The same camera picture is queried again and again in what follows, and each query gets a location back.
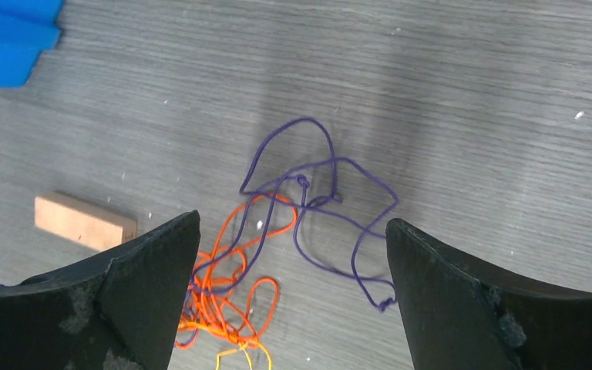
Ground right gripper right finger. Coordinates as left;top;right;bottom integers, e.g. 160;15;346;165
385;218;592;369

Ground wooden block centre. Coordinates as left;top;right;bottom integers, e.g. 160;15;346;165
34;193;138;252

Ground coloured strings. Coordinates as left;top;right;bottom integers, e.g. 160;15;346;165
174;117;400;370

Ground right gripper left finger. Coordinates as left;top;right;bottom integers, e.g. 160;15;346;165
0;211;200;369

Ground blue plastic bin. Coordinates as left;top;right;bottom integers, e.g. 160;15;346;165
0;0;64;88

